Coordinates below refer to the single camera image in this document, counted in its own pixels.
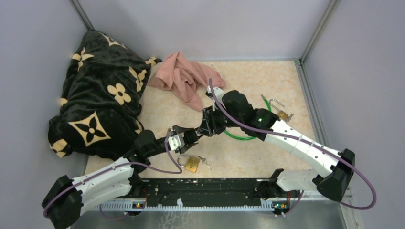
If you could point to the pink cloth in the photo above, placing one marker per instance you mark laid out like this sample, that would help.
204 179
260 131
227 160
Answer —
183 77

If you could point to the aluminium frame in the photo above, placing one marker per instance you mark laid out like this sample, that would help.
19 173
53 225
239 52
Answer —
277 208

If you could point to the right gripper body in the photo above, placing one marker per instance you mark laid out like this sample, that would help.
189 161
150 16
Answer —
221 121

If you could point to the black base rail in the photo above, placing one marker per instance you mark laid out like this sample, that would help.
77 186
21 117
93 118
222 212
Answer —
207 192

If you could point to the green cable lock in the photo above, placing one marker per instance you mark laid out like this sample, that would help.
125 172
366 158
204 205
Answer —
249 138

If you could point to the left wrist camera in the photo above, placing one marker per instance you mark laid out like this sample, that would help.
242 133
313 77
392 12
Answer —
175 142

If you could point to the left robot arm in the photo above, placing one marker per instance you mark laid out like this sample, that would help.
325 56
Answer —
69 198

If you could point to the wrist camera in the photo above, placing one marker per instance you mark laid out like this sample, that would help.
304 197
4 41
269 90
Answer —
175 142
219 93

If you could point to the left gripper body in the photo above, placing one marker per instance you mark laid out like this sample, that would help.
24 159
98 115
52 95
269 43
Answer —
161 146

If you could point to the brass padlock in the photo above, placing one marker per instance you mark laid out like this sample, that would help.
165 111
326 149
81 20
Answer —
191 163
281 113

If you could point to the black floral blanket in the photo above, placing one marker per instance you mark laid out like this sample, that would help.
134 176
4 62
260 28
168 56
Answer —
100 101

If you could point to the brass padlock on cable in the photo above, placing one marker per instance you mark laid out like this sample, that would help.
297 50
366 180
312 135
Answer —
281 113

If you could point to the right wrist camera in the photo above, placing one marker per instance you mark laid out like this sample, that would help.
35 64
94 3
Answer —
219 93

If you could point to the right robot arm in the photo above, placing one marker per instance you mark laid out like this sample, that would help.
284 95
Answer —
330 170

